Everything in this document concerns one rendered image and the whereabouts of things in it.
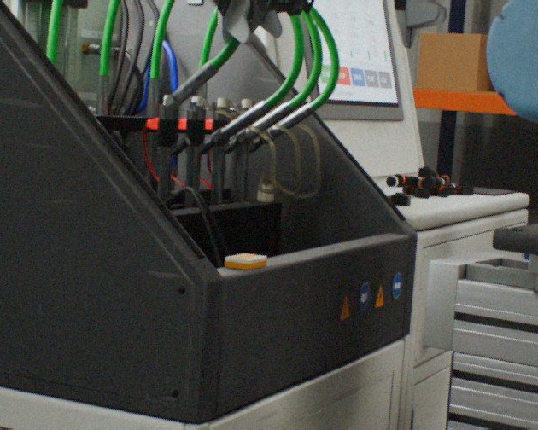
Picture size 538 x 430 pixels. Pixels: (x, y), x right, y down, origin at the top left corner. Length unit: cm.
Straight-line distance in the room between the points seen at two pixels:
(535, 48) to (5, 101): 64
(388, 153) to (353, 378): 82
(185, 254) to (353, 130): 104
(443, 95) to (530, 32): 620
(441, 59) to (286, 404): 600
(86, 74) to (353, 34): 58
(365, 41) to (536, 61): 139
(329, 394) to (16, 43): 63
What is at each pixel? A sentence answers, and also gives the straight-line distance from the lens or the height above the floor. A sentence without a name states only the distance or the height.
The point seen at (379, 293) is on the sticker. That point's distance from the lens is 188.
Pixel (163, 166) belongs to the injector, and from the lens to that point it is 179.
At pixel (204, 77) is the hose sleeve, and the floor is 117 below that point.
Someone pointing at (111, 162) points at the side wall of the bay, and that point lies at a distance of 144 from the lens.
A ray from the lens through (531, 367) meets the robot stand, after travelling 131.
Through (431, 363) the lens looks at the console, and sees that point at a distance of 217.
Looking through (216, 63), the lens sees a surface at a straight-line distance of 165.
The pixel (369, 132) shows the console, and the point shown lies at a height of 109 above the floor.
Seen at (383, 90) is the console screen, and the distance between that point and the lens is 257.
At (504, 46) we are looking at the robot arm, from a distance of 118.
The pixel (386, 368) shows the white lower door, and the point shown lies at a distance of 196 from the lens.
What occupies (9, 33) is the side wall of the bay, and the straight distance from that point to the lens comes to 152.
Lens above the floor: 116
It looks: 6 degrees down
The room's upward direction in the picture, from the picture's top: 4 degrees clockwise
